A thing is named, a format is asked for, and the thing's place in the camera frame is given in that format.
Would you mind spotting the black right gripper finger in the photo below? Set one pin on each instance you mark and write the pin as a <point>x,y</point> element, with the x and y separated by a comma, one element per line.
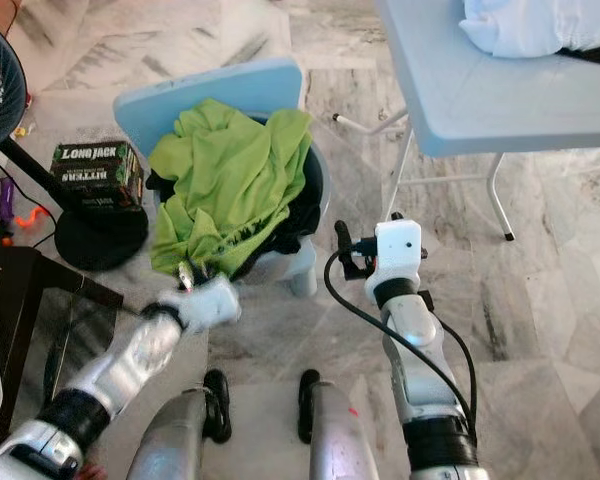
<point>396,217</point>
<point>341,235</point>

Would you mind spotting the green shirt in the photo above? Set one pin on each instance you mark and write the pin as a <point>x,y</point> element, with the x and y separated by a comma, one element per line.
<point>230,180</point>

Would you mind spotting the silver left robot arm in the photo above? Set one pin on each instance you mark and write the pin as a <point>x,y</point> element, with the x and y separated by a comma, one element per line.
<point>140,360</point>

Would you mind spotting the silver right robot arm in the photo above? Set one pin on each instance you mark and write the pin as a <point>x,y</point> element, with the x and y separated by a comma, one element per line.
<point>415,345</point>

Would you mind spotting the dark Long Jack box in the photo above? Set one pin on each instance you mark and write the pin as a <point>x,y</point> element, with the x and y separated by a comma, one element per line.
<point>95,175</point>

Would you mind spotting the light blue folding table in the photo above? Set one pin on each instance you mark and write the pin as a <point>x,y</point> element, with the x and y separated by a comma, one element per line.
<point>470,90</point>

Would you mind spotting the silver left robot leg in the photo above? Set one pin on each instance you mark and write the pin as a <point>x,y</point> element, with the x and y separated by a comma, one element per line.
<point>175,440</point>

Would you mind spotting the silver robot leg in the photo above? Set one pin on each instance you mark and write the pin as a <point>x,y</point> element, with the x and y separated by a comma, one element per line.
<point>340,440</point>
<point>175,440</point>

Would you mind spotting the orange squiggle toy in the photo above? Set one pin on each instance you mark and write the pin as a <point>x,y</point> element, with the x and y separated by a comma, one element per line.
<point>30,218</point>

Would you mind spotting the black glass side table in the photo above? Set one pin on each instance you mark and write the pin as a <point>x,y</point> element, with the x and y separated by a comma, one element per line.
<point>20,262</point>

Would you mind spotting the silver right robot leg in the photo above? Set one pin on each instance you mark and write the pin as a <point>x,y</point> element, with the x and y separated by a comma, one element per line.
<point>340,440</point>

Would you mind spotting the light blue plastic chair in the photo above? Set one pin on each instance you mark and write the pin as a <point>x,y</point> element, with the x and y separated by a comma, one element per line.
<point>220,85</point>

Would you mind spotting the purple toy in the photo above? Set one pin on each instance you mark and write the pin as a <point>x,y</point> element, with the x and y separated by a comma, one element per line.
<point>7,200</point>

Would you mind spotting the black electric fan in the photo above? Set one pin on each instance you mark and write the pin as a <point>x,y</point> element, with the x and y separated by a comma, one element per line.
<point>0,90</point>

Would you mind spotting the white cloth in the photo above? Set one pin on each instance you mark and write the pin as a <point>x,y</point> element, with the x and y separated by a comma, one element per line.
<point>540,25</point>

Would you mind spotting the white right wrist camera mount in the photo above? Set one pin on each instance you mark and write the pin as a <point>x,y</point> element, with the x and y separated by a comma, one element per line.
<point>398,248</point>

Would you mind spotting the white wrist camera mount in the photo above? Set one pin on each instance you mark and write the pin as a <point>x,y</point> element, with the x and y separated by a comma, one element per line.
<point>398,248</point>
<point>210,305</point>

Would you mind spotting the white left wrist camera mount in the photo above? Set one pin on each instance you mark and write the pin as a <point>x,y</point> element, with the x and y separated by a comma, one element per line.
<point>210,305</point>

